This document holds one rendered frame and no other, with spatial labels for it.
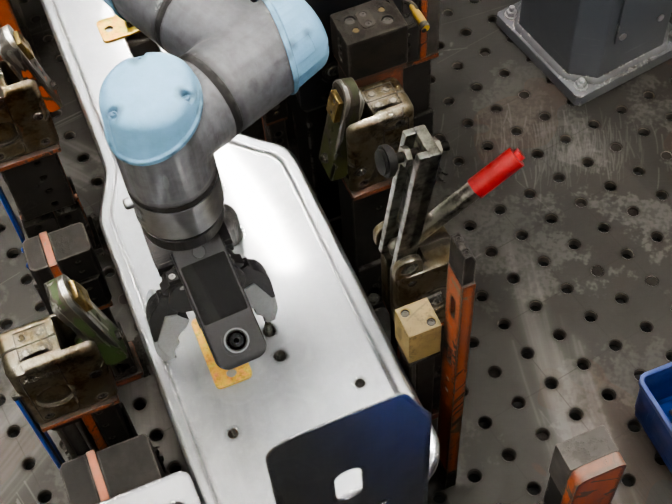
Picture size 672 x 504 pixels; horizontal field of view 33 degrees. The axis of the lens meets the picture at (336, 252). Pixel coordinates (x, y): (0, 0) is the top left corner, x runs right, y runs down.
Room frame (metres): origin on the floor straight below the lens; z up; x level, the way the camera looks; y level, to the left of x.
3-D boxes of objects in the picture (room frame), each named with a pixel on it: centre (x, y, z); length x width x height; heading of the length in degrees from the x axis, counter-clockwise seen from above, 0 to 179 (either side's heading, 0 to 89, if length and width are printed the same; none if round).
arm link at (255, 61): (0.64, 0.06, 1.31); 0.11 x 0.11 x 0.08; 40
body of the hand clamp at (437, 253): (0.61, -0.08, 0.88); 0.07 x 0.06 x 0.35; 108
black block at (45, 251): (0.69, 0.30, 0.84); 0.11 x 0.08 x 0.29; 108
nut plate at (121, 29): (1.00, 0.22, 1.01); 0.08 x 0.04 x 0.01; 109
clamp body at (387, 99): (0.79, -0.05, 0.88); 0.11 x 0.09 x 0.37; 108
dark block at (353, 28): (0.86, -0.06, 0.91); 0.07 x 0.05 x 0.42; 108
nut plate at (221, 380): (0.54, 0.12, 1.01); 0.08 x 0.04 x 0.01; 18
